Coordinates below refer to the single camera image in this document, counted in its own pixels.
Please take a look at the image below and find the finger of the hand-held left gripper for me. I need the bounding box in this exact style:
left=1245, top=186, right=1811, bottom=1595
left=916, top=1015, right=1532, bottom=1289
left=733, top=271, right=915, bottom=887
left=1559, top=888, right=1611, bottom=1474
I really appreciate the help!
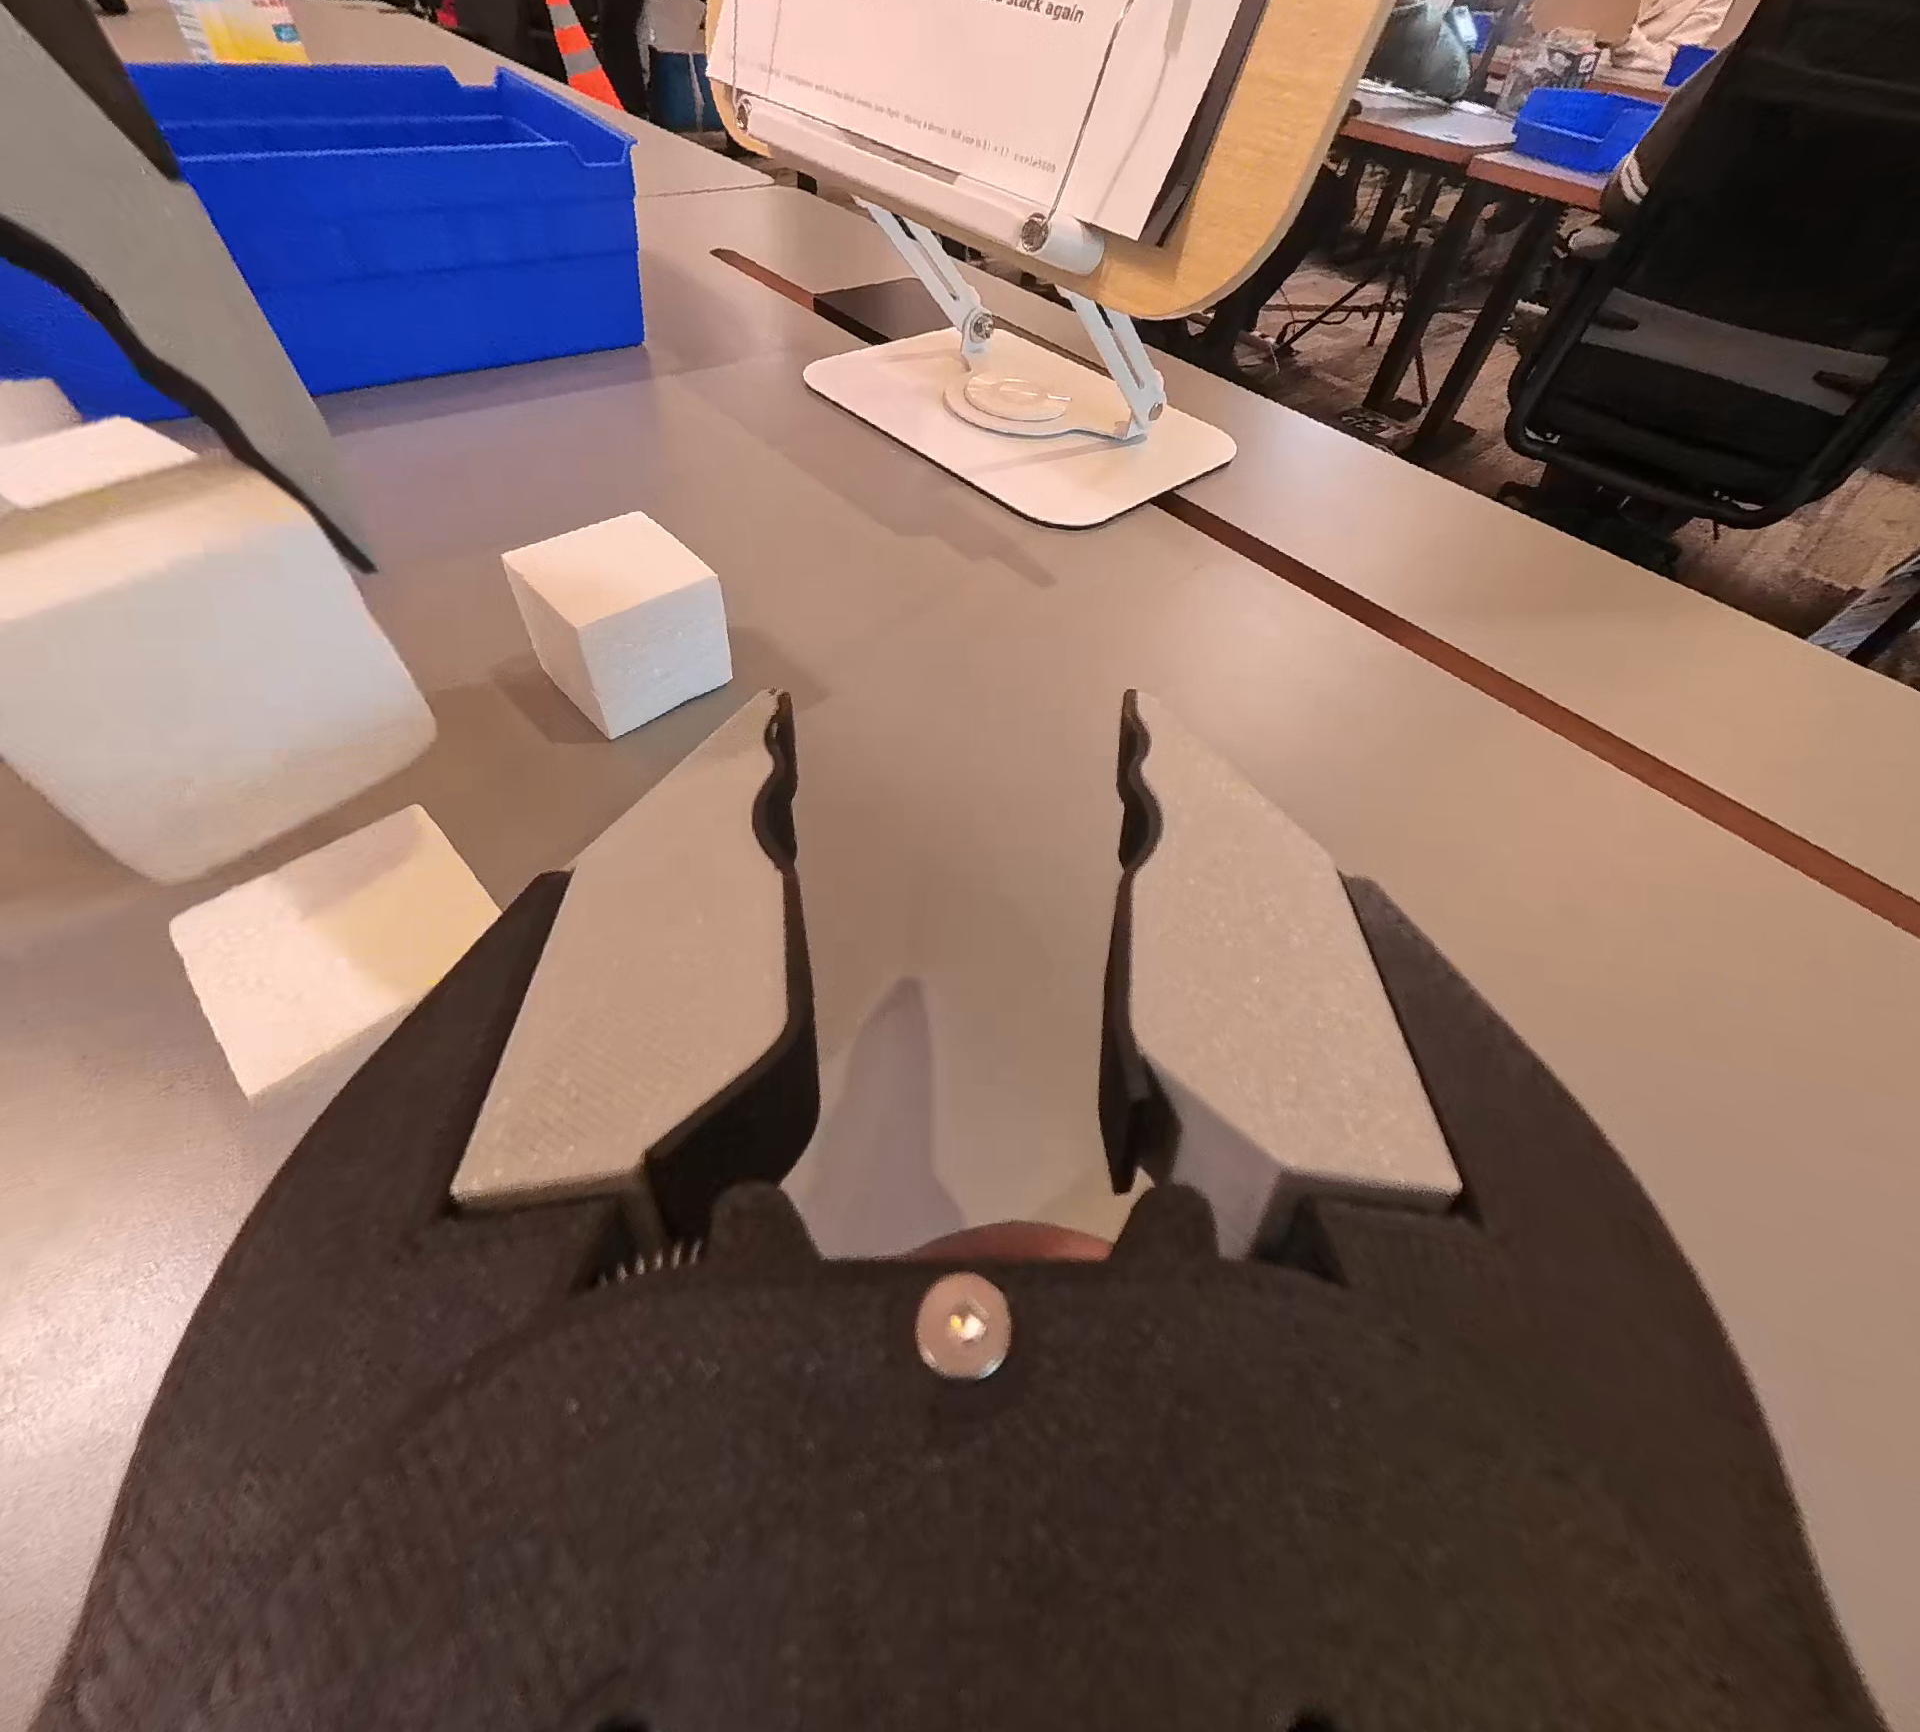
left=0, top=7, right=379, bottom=574

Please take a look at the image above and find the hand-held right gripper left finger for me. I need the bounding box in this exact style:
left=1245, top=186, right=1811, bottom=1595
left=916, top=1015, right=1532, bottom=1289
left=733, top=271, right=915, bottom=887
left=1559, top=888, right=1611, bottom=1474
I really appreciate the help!
left=447, top=689, right=823, bottom=1241

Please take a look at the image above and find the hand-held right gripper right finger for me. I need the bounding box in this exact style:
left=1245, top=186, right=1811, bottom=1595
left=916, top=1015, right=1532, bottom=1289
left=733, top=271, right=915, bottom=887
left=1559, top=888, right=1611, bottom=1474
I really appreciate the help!
left=1098, top=689, right=1464, bottom=1263

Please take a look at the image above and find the large blue plastic bin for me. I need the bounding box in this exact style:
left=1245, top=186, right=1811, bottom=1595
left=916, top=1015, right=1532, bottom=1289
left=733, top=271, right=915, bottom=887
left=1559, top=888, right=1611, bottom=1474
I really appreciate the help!
left=0, top=58, right=648, bottom=422

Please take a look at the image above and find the orange traffic cone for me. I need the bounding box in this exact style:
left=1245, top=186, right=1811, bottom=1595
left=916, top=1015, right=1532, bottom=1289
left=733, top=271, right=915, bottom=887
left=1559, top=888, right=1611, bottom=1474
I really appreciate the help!
left=532, top=0, right=625, bottom=115

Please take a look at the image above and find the printed instruction sheet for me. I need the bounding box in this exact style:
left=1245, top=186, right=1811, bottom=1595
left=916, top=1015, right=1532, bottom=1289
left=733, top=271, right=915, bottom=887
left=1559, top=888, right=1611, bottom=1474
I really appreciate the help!
left=709, top=0, right=1322, bottom=243

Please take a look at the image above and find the wooden desk with black legs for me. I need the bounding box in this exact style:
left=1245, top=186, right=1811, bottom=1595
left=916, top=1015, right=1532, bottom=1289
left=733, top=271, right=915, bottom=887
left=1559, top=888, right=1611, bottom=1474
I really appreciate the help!
left=1343, top=83, right=1669, bottom=460

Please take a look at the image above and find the small blue bin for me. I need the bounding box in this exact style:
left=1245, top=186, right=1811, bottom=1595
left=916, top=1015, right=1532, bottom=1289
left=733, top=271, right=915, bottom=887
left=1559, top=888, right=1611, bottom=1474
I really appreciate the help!
left=1513, top=86, right=1664, bottom=175

